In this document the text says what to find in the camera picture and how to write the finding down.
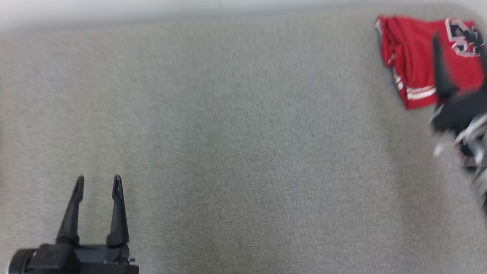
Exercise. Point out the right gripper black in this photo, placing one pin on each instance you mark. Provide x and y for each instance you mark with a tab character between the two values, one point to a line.
460	112

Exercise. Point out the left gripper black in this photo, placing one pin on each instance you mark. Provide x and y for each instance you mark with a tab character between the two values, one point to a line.
104	260

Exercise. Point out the red jersey with white trim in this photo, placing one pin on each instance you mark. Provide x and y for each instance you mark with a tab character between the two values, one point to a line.
411	49

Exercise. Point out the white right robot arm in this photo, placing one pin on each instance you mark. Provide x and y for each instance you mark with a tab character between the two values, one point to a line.
473	152

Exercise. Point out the grey fabric sofa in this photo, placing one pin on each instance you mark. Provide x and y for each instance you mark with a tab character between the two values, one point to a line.
247	133

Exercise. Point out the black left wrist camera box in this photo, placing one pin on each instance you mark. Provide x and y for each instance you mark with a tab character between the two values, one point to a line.
45	262

